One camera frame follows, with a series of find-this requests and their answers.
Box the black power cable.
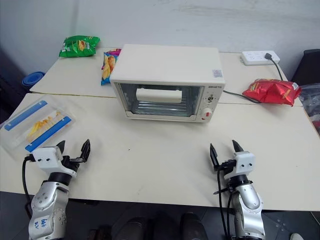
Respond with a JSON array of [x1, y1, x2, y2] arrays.
[[222, 52, 285, 105]]

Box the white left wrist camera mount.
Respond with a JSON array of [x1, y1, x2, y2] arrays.
[[31, 146, 79, 179]]

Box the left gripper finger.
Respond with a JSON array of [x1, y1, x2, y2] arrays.
[[56, 140, 67, 154], [79, 139, 92, 161]]

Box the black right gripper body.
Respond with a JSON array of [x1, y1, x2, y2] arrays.
[[217, 158, 237, 180]]

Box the red chip bag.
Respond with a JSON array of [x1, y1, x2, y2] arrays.
[[242, 78, 302, 108]]

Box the black chair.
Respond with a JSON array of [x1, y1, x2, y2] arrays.
[[291, 49, 320, 86]]

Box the blue rolled mat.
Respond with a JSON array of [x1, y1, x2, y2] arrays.
[[21, 71, 46, 87]]

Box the clear container with blue clips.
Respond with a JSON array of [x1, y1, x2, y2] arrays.
[[0, 96, 77, 153]]

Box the dark furniture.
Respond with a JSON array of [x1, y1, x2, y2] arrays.
[[0, 44, 29, 125]]

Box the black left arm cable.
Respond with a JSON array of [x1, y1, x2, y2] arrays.
[[22, 154, 36, 219]]

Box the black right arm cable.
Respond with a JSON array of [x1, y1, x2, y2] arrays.
[[215, 163, 232, 240]]

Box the white power strip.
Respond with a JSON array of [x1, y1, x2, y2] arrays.
[[240, 50, 281, 67]]

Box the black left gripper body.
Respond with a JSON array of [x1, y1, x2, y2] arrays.
[[61, 154, 88, 174]]

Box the cream toaster oven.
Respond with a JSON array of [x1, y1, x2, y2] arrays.
[[110, 44, 227, 125]]

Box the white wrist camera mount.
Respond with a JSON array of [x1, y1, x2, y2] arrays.
[[233, 150, 256, 176], [31, 146, 79, 179]]

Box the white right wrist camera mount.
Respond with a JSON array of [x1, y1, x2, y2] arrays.
[[233, 150, 256, 176]]

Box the green chip bag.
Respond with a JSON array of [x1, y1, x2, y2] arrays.
[[58, 35, 101, 59]]

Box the yellow french fries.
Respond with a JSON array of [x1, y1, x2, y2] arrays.
[[26, 111, 62, 138]]

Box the glass oven door with handle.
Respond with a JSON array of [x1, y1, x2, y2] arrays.
[[116, 82, 205, 119]]

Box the clear plastic bag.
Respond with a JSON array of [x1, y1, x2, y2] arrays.
[[298, 83, 320, 137]]

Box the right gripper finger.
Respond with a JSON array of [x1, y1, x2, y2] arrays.
[[209, 143, 221, 172], [231, 139, 245, 154]]

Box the yellow blue pink chip bag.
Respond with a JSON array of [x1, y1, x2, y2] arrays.
[[100, 48, 122, 86]]

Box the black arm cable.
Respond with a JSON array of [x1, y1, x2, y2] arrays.
[[22, 154, 36, 219], [215, 163, 232, 240]]

